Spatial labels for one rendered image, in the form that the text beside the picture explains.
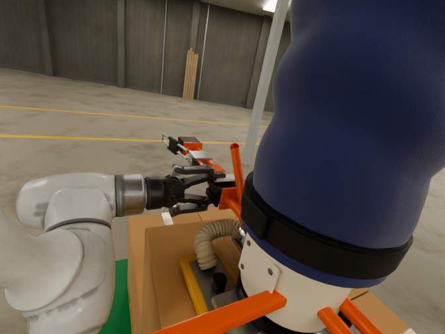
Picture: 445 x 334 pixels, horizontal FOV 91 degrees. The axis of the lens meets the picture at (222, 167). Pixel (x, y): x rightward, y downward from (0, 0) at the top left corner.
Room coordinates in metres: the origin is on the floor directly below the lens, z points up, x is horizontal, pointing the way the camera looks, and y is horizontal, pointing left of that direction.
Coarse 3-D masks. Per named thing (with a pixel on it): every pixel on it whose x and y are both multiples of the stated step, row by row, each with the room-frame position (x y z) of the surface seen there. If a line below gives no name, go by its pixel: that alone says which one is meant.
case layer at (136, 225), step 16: (208, 208) 1.21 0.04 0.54; (128, 224) 0.94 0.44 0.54; (144, 224) 0.95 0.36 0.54; (160, 224) 0.97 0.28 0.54; (128, 240) 0.93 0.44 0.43; (128, 256) 0.93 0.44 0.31; (128, 272) 0.92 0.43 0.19; (352, 288) 0.78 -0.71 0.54; (368, 304) 0.71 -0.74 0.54; (384, 304) 0.72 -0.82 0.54; (384, 320) 0.64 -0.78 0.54; (400, 320) 0.66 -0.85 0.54
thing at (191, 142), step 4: (180, 136) 0.83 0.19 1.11; (184, 136) 0.84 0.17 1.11; (180, 140) 0.80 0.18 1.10; (184, 140) 0.78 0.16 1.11; (188, 140) 0.79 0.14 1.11; (192, 140) 0.80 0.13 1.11; (196, 140) 0.81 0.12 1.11; (184, 144) 0.76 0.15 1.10; (188, 144) 0.77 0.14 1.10; (192, 144) 0.78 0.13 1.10; (196, 144) 0.79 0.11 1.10; (200, 144) 0.79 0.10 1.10; (180, 148) 0.79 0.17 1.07; (192, 148) 0.78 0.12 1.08; (200, 148) 0.79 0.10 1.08; (184, 152) 0.76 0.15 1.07
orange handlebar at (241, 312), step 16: (208, 160) 0.67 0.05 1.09; (240, 208) 0.42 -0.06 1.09; (240, 304) 0.19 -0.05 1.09; (256, 304) 0.20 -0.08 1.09; (272, 304) 0.20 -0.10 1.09; (352, 304) 0.22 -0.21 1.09; (192, 320) 0.16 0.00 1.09; (208, 320) 0.17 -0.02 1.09; (224, 320) 0.17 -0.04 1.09; (240, 320) 0.18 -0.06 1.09; (336, 320) 0.20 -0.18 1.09; (352, 320) 0.21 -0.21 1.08; (368, 320) 0.20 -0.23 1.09
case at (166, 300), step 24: (144, 240) 0.47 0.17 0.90; (168, 240) 0.44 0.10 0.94; (192, 240) 0.46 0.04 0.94; (216, 240) 0.47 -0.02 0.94; (144, 264) 0.45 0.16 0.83; (168, 264) 0.37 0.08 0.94; (144, 288) 0.43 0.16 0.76; (168, 288) 0.31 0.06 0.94; (144, 312) 0.41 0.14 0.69; (168, 312) 0.26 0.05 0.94; (192, 312) 0.27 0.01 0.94
